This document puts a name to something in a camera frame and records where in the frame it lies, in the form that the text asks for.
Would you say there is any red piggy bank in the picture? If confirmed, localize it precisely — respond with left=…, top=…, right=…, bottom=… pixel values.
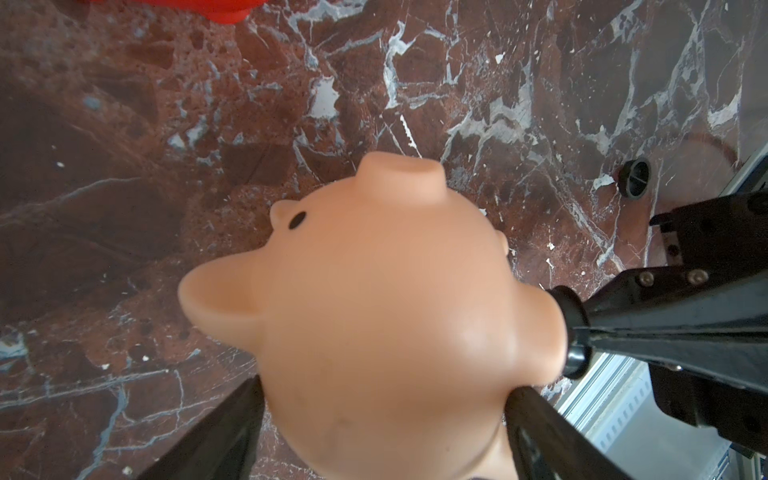
left=89, top=0, right=268, bottom=25

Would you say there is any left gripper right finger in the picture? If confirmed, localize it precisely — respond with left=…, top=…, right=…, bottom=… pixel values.
left=505, top=387, right=629, bottom=480

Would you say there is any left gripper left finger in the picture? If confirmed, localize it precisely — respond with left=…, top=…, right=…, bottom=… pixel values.
left=139, top=376, right=265, bottom=480

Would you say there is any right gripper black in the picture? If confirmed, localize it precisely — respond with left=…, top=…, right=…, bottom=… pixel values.
left=578, top=188, right=768, bottom=454

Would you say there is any beige piggy bank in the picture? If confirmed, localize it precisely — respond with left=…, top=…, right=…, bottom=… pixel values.
left=178, top=152, right=567, bottom=479

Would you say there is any black plug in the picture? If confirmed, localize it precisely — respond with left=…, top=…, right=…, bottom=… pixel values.
left=548, top=286, right=593, bottom=380
left=617, top=157, right=652, bottom=200

